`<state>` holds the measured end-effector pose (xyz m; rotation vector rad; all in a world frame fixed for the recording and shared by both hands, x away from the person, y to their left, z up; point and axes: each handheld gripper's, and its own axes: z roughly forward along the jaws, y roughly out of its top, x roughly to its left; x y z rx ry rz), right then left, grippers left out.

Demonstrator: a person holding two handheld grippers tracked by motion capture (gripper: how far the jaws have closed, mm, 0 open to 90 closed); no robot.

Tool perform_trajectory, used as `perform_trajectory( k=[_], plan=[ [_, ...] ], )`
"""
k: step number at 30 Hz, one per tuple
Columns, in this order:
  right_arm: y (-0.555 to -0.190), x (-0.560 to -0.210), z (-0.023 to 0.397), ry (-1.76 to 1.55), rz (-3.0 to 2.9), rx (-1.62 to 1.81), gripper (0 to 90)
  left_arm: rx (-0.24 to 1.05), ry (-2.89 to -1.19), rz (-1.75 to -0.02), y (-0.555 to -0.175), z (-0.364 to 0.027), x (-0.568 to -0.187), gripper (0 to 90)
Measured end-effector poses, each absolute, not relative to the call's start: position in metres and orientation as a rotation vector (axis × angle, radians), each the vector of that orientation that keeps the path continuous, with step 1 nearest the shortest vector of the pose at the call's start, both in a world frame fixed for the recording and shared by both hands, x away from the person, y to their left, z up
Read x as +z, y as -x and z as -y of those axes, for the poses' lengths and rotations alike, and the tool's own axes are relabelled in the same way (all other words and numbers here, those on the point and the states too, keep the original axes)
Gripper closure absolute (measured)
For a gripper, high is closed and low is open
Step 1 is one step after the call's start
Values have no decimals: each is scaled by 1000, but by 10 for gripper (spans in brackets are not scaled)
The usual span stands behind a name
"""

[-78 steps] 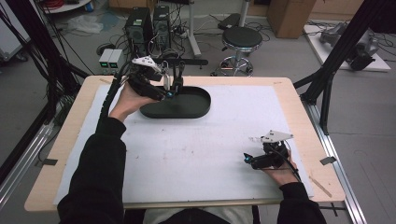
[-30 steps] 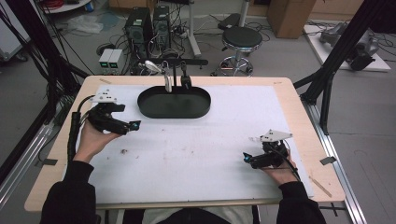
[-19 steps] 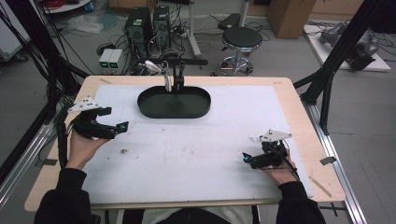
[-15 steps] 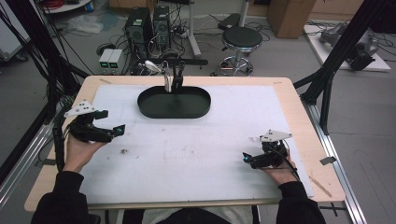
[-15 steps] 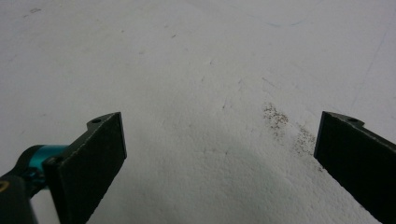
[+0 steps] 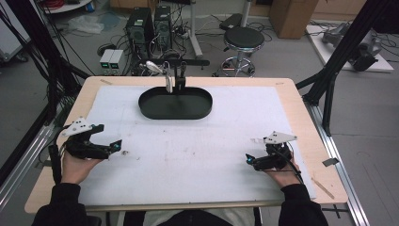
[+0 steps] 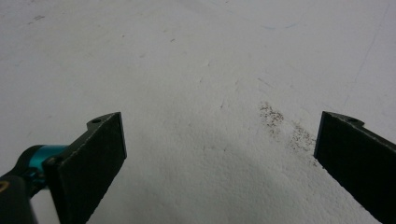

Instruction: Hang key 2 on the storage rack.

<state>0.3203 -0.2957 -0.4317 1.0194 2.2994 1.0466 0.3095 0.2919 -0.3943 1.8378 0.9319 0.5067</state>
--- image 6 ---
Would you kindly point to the clear plastic bag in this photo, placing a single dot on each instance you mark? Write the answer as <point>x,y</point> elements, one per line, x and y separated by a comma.
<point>85,24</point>

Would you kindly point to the black metal frame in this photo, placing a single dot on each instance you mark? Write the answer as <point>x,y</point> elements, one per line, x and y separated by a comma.
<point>37,40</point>
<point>342,50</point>

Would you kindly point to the thin wooden stick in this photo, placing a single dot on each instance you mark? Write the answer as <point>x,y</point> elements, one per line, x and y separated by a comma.
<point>323,188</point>

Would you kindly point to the aluminium rail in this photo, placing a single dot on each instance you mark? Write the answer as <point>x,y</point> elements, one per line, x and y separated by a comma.
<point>22,163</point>
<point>342,175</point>

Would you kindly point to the white foam mat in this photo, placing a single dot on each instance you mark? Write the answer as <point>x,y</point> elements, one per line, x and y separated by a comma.
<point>194,169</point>

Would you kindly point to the black key stand with tray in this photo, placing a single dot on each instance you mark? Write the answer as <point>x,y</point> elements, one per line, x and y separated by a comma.
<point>175,106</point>

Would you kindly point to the black car key fob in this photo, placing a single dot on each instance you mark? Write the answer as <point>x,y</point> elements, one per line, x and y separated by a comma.
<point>180,78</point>

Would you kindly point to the black round stool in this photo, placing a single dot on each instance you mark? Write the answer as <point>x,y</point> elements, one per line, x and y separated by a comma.
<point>244,37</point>

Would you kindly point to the grey machine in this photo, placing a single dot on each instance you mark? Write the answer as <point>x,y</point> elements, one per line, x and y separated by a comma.
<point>363,47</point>

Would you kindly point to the wooden table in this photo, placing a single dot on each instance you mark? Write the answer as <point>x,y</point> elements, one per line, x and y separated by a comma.
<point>301,94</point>

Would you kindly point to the white floor board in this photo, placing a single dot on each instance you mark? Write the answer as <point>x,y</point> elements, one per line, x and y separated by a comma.
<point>326,50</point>

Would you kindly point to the small grey tag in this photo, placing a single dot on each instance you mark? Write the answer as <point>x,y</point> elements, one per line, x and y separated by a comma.
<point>330,162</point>

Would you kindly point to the person's left hand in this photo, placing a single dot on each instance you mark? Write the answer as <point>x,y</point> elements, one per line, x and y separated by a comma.
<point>75,171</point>

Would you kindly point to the white power supply box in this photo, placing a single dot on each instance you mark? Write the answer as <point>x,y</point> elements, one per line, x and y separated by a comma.
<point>106,59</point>
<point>116,59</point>

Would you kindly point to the white desk leg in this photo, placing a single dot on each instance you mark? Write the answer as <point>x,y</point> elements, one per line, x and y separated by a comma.
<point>195,34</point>

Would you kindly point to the person's torso clothing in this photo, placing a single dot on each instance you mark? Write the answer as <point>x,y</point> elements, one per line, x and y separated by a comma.
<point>194,219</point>

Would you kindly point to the person's right hand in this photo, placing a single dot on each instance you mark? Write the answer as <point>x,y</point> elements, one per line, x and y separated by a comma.
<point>286,177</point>

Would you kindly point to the black computer tower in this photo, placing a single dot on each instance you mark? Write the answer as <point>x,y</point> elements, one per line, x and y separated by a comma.
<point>139,31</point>
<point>163,25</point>

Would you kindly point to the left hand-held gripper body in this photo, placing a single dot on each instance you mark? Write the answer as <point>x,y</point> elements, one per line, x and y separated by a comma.
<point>84,149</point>

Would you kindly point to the brown cardboard box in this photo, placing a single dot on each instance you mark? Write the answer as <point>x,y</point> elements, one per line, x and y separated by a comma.
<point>291,17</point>

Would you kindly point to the black flat pedal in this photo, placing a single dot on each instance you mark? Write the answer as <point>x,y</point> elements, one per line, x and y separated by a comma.
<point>231,21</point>

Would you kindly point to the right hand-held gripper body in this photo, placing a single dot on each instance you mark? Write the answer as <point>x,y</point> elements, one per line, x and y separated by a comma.
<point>274,160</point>

